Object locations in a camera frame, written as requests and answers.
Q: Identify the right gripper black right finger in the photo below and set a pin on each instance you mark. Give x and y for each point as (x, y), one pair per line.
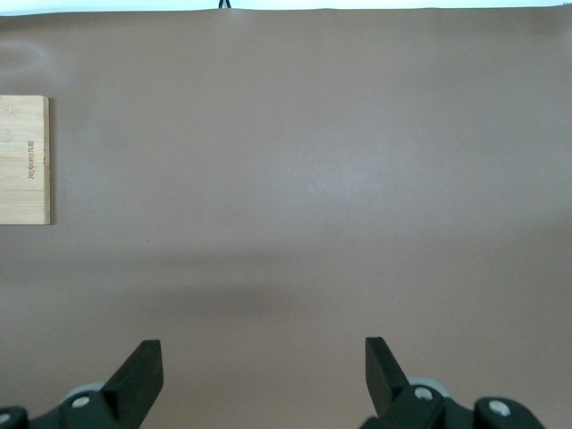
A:
(386, 384)

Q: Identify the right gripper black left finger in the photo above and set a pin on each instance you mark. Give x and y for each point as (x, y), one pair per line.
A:
(134, 389)

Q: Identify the bamboo cutting board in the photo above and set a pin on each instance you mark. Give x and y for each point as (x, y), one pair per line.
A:
(22, 156)

